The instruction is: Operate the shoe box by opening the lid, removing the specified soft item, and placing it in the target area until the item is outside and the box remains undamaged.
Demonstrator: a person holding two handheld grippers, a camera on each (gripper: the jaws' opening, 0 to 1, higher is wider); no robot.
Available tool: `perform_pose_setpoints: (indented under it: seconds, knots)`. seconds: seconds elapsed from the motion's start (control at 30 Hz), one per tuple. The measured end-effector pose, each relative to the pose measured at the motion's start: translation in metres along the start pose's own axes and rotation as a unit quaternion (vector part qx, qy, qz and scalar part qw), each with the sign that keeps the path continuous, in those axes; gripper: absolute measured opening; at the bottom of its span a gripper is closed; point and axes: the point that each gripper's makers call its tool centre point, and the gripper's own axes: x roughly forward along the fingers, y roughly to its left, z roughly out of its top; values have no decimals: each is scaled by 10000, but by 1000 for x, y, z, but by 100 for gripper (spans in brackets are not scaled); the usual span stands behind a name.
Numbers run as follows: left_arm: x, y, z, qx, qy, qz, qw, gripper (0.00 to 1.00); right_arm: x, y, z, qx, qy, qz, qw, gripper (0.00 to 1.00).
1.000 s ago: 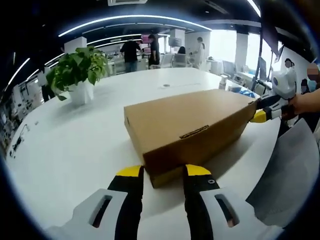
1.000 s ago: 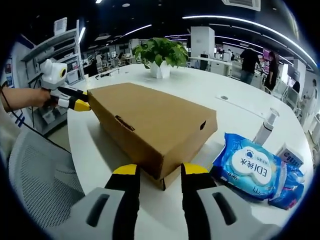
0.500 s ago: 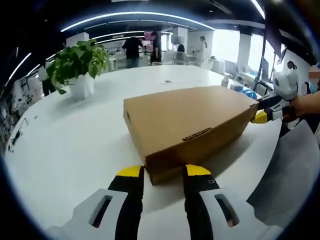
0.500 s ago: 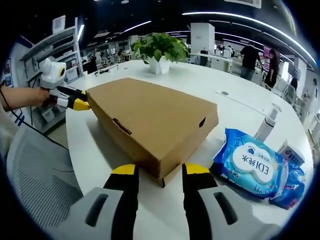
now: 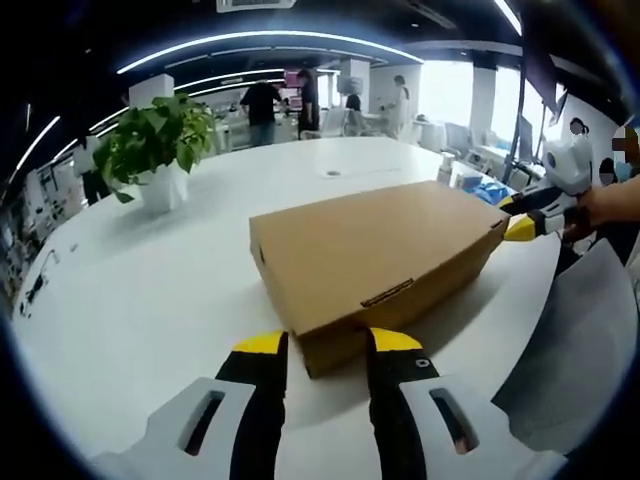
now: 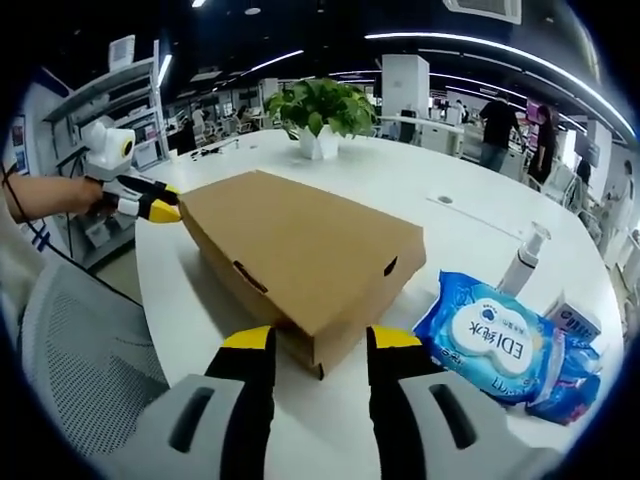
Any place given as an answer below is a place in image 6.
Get white medicine box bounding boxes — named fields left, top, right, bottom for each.
left=544, top=302, right=603, bottom=344

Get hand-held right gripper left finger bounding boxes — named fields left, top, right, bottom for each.
left=124, top=324, right=277, bottom=480

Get white pump bottle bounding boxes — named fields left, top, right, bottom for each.
left=495, top=221, right=552, bottom=299

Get short ceiling light strip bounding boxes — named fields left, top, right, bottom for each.
left=248, top=48, right=305, bottom=77

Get green plant in white pot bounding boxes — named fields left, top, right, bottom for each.
left=263, top=77, right=379, bottom=161

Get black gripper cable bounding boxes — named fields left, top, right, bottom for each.
left=0, top=162, right=144, bottom=306

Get small black desk items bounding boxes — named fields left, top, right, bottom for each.
left=187, top=144, right=241, bottom=161

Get long curved ceiling light strip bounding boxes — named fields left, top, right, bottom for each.
left=363, top=30, right=626, bottom=131

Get group of white office chairs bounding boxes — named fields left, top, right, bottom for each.
left=542, top=159, right=640, bottom=281

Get white office desk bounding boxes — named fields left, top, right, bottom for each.
left=379, top=114, right=466, bottom=156

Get blue wet wipes soft pack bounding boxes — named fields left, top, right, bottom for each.
left=412, top=269, right=559, bottom=405

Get person's left hand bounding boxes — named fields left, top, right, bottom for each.
left=69, top=175, right=124, bottom=219

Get blue plastic soft pack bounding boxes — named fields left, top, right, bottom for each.
left=524, top=334, right=604, bottom=427

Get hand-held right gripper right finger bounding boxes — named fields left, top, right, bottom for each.
left=366, top=323, right=544, bottom=480

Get person's light shirt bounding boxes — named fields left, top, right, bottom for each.
left=0, top=219, right=56, bottom=321

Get grey metal shelving unit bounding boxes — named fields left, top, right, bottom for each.
left=42, top=34, right=174, bottom=271

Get white ceiling air conditioner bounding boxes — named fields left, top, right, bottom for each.
left=442, top=0, right=524, bottom=26

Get brown cardboard shoe box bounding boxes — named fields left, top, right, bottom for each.
left=178, top=169, right=428, bottom=382

